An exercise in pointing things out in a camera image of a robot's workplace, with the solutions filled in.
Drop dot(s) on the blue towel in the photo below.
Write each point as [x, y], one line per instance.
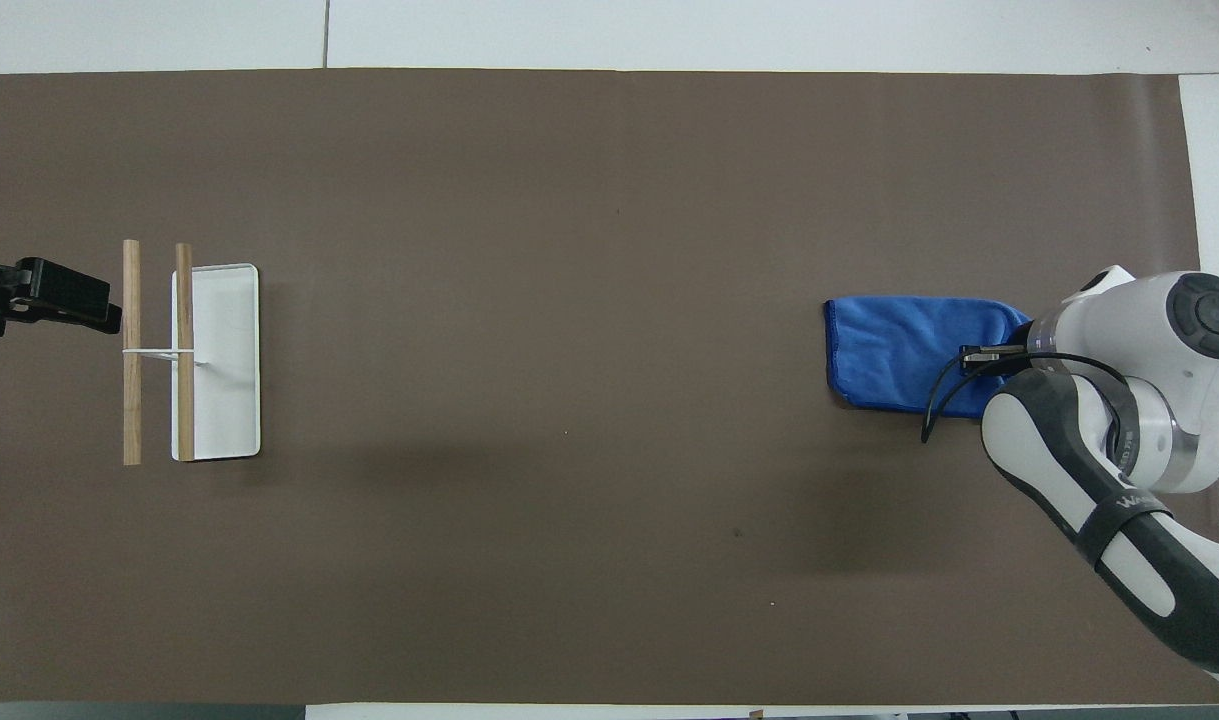
[889, 345]

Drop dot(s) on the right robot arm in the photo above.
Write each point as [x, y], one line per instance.
[1049, 460]

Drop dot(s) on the white towel rack wooden bars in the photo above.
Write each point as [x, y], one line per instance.
[224, 360]

